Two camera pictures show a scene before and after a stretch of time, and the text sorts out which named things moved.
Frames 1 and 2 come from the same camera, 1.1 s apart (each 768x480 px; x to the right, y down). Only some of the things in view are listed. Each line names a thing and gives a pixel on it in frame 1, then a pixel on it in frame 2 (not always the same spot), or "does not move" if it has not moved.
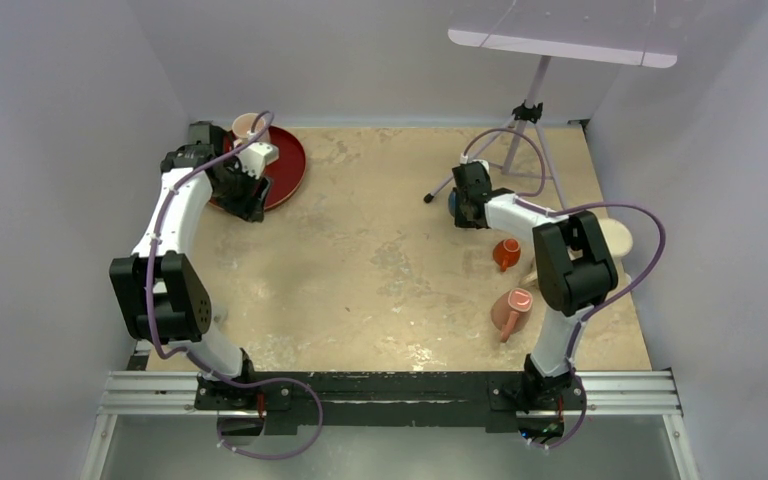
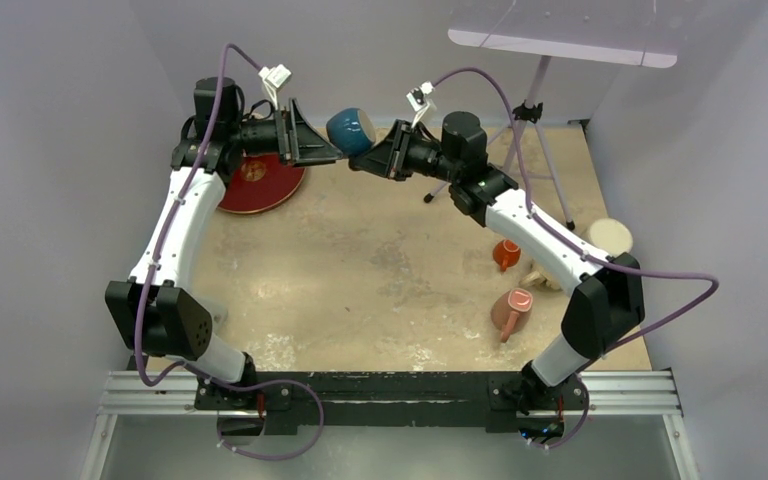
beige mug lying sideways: x=530 y=279 does not move
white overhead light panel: x=641 y=33 does not move
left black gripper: x=249 y=207 to x=296 y=140
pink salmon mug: x=511 y=311 does not move
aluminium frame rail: x=133 y=393 does not move
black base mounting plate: x=389 y=402 does not move
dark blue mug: x=452 y=201 to x=352 y=131
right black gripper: x=460 y=220 to x=389 y=158
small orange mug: x=506 y=253 does not move
